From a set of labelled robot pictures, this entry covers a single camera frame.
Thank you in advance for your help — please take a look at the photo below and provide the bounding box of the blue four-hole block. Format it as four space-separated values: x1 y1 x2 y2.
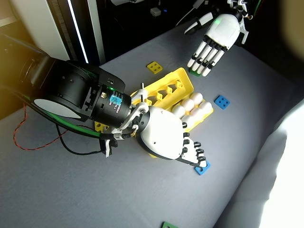
213 95 231 110

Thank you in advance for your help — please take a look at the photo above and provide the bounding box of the blue two-hole block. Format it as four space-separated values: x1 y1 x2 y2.
194 160 211 176

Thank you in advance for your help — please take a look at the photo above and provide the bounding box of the red black twisted cable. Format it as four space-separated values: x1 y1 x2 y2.
13 103 69 151

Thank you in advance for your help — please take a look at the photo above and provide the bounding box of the white cable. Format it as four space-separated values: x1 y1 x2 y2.
175 0 205 26

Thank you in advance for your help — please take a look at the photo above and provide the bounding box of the yellow four-hole block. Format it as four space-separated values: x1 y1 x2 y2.
146 61 164 75

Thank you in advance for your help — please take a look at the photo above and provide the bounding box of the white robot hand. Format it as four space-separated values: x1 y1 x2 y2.
136 105 208 169
184 12 240 77

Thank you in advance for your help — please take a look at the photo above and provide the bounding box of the white post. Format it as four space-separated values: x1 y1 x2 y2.
86 0 106 65

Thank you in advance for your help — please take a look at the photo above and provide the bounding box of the small yellow holed block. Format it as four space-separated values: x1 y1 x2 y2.
94 120 110 132

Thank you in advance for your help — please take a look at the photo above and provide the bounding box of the white light strip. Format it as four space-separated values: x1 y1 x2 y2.
67 0 90 64

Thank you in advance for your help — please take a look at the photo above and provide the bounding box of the white cloth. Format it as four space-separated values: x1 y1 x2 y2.
213 98 304 228

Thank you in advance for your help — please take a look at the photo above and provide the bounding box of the white device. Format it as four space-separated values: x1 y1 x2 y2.
111 0 146 6

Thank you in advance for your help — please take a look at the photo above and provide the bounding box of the white panel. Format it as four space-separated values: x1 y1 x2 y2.
10 0 78 62

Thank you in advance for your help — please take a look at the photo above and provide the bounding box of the white egg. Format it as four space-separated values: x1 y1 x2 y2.
190 108 202 121
191 92 204 104
171 105 186 117
182 115 196 128
181 98 195 112
199 101 213 115

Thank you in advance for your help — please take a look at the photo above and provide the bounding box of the yellow egg carton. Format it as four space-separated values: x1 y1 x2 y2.
130 67 214 159

